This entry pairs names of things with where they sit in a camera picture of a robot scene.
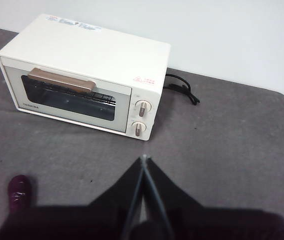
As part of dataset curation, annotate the metal wire oven rack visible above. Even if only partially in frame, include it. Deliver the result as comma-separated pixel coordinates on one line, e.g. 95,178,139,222
35,83,117,108

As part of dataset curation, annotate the black oven power cable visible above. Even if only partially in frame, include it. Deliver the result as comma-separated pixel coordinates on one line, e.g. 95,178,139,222
163,73,200,106

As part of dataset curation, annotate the purple eggplant with green stem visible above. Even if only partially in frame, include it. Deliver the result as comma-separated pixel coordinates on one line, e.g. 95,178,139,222
8,174,32,213

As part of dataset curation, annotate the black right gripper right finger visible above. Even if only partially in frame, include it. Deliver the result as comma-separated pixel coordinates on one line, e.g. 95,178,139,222
144,156,204,240

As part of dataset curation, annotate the beige oven knob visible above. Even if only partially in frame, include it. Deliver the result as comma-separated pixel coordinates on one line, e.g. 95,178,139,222
134,99,154,118
131,120,147,138

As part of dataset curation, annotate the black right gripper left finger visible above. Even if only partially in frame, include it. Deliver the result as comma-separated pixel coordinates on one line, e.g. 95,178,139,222
89,156,145,240

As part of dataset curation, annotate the oven door with beige handle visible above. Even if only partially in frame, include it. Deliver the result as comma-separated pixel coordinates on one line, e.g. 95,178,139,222
0,56,132,133

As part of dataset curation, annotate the white toaster oven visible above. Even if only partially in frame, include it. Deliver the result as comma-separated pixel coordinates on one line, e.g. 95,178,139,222
0,13,171,143

